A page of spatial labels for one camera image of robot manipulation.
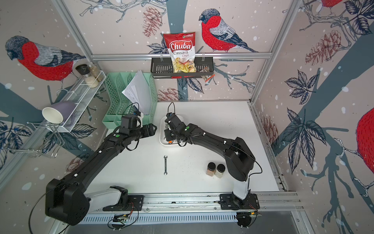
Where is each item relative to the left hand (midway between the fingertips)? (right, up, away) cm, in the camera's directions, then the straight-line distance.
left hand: (154, 125), depth 83 cm
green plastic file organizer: (-38, +14, +34) cm, 53 cm away
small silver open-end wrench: (+5, -21, +7) cm, 23 cm away
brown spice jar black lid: (+32, -23, -7) cm, 40 cm away
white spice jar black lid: (+37, -24, -7) cm, 45 cm away
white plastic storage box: (+3, -12, +14) cm, 19 cm away
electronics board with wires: (-14, -47, -12) cm, 50 cm away
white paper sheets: (-14, +22, +13) cm, 29 cm away
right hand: (+7, -5, +2) cm, 9 cm away
